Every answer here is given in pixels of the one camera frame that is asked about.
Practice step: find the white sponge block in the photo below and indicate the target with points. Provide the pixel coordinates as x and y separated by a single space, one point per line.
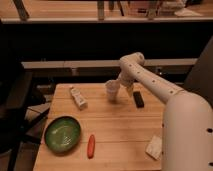
154 147

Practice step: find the orange carrot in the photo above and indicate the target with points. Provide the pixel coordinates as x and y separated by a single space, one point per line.
91 147

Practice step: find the black rectangular block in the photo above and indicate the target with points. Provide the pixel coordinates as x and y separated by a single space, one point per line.
138 99

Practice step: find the dark chair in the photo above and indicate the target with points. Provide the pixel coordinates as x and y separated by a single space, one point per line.
15 93

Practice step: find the green bowl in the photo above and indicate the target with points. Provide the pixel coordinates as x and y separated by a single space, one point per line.
62 134

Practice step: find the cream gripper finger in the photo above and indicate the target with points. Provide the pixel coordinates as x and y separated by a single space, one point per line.
116 82

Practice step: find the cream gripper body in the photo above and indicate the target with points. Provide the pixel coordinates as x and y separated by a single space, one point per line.
130 89

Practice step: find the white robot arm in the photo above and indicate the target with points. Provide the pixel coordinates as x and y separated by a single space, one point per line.
187 125

